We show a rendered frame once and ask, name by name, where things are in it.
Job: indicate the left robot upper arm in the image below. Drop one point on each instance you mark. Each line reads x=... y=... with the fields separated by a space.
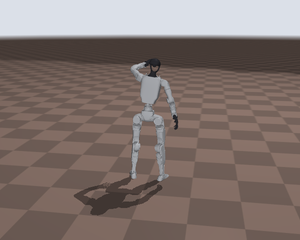
x=137 y=74

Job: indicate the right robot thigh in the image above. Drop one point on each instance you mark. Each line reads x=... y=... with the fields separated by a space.
x=160 y=131

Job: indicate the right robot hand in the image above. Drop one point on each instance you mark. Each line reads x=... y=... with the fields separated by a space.
x=176 y=121

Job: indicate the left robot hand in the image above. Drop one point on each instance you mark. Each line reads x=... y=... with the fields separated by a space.
x=147 y=62

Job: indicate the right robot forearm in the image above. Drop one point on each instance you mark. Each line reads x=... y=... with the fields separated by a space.
x=173 y=108

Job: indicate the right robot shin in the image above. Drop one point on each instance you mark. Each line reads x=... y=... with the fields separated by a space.
x=161 y=158

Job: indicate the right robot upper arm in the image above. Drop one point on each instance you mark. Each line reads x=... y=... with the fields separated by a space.
x=167 y=90

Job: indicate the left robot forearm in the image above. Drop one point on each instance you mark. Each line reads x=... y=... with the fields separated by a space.
x=139 y=66

